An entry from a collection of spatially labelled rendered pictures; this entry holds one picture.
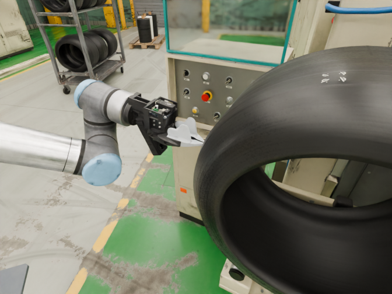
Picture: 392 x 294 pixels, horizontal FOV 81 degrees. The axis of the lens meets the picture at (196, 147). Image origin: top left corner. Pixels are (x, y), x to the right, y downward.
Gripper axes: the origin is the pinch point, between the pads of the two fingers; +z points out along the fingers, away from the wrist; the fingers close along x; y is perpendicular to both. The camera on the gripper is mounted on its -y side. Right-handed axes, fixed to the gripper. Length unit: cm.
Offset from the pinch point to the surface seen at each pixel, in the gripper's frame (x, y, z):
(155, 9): 774, -132, -538
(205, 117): 60, -32, -21
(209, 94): 60, -18, -21
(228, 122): -8.1, 14.0, 7.8
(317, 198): 25, -24, 37
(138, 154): 107, -138, -108
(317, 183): 26.8, -19.7, 35.1
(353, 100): -9.2, 24.0, 22.9
